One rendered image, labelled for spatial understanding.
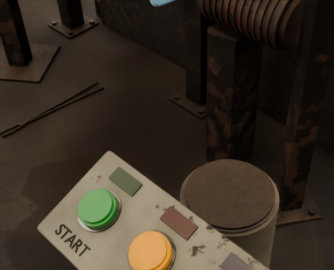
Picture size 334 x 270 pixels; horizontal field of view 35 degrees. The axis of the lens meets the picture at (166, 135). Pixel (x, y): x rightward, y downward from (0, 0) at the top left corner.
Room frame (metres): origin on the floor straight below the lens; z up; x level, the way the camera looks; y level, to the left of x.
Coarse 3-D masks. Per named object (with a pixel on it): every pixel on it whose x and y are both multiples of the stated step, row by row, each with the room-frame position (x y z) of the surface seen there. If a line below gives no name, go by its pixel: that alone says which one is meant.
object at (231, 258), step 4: (228, 256) 0.26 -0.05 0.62; (232, 256) 0.26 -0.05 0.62; (236, 256) 0.26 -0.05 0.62; (224, 260) 0.26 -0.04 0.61; (228, 260) 0.26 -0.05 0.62; (232, 260) 0.26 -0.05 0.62; (236, 260) 0.26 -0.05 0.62; (240, 260) 0.25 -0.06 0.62; (224, 264) 0.25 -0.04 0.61; (228, 264) 0.25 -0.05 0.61; (232, 264) 0.25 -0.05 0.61; (236, 264) 0.25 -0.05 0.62; (240, 264) 0.25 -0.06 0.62; (244, 264) 0.25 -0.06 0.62; (224, 268) 0.25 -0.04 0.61; (228, 268) 0.25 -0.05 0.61; (232, 268) 0.25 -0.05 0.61; (236, 268) 0.25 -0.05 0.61; (240, 268) 0.25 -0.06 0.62; (244, 268) 0.25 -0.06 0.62; (248, 268) 0.25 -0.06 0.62; (252, 268) 0.25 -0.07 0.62
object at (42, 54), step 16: (0, 0) 1.43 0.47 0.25; (16, 0) 1.47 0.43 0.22; (0, 16) 1.43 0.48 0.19; (16, 16) 1.45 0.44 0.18; (0, 32) 1.44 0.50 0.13; (16, 32) 1.43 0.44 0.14; (0, 48) 1.54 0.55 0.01; (16, 48) 1.43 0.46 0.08; (32, 48) 1.53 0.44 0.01; (48, 48) 1.52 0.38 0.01; (0, 64) 1.45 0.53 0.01; (16, 64) 1.43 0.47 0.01; (32, 64) 1.44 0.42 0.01; (48, 64) 1.43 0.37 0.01; (16, 80) 1.36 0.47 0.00; (32, 80) 1.35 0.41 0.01
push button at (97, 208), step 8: (88, 192) 0.35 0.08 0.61; (96, 192) 0.34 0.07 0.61; (104, 192) 0.34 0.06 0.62; (88, 200) 0.34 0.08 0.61; (96, 200) 0.34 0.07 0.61; (104, 200) 0.33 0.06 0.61; (112, 200) 0.33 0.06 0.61; (80, 208) 0.33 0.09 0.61; (88, 208) 0.33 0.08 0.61; (96, 208) 0.33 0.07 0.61; (104, 208) 0.32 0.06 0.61; (112, 208) 0.32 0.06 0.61; (80, 216) 0.32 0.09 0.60; (88, 216) 0.32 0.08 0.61; (96, 216) 0.32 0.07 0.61; (104, 216) 0.32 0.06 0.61; (112, 216) 0.32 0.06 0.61; (88, 224) 0.31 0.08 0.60; (96, 224) 0.31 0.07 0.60; (104, 224) 0.31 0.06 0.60
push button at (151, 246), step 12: (144, 240) 0.28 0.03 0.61; (156, 240) 0.28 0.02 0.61; (132, 252) 0.28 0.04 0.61; (144, 252) 0.27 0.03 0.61; (156, 252) 0.27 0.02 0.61; (168, 252) 0.27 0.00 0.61; (132, 264) 0.27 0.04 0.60; (144, 264) 0.26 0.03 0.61; (156, 264) 0.26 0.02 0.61; (168, 264) 0.26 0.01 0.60
